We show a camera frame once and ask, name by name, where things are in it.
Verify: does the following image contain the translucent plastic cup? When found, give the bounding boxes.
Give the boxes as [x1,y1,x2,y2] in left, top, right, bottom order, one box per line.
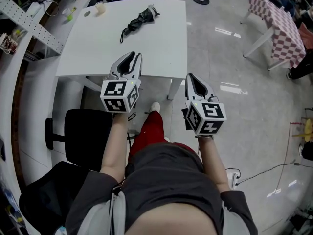
[94,1,107,17]

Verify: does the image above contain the black umbrella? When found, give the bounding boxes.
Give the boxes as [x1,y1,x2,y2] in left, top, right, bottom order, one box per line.
[119,4,161,44]

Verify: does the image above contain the person's dark grey shirt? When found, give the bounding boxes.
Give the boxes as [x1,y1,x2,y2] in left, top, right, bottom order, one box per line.
[65,142,259,235]

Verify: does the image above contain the person's chest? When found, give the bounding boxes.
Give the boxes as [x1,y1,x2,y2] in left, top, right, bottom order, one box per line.
[124,203,221,235]

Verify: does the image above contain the white narrow desk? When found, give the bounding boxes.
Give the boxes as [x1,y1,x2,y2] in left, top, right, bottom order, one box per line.
[40,0,100,58]

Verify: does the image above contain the person's red trousers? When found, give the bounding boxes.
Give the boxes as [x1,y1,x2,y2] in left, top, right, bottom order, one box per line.
[128,111,199,162]

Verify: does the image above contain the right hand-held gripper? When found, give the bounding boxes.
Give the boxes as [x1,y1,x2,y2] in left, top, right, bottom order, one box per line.
[181,73,227,137]

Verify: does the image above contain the pink checkered cloth table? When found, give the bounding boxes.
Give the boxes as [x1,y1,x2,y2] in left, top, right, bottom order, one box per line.
[241,0,307,71]

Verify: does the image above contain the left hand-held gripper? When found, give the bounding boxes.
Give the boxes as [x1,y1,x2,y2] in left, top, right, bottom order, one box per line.
[100,51,143,114]

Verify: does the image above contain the person's right forearm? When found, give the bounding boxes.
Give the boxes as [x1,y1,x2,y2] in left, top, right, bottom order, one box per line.
[197,136,232,193]

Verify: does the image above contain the white curved counter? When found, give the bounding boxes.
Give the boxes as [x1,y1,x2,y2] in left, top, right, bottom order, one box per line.
[0,32,86,235]

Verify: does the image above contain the thin black looped cable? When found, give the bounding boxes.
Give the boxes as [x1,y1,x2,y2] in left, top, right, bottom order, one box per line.
[42,0,60,17]

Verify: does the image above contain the white power strip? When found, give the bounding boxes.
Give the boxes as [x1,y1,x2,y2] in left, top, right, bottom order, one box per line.
[226,169,242,190]

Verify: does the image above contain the black armrest office chair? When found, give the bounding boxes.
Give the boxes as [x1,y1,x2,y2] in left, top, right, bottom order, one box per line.
[19,108,113,231]

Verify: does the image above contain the black power cable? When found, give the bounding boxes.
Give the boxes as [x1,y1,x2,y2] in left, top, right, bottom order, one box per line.
[238,162,313,184]

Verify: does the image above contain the black floor bag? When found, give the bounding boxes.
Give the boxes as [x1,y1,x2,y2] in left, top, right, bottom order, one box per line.
[298,142,313,161]

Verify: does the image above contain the salmon cloth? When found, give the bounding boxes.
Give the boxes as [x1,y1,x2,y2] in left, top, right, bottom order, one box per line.
[297,22,313,50]

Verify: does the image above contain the light grey vest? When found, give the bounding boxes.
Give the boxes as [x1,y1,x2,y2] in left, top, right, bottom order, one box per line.
[80,189,250,235]

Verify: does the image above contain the small green toy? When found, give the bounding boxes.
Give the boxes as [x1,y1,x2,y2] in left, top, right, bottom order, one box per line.
[66,6,78,22]

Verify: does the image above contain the white perforated panel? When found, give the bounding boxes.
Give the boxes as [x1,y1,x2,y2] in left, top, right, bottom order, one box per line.
[0,0,65,56]

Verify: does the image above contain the person's left forearm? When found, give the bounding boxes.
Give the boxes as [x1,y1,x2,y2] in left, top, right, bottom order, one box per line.
[99,113,130,181]

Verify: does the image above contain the yellow wooden stand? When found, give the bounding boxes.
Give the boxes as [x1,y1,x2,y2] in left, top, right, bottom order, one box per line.
[292,118,313,142]

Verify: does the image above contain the red floor string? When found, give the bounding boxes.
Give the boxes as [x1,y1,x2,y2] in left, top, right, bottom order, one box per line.
[275,122,306,191]

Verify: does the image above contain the white table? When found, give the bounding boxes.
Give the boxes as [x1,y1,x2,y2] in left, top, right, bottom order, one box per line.
[55,0,188,101]

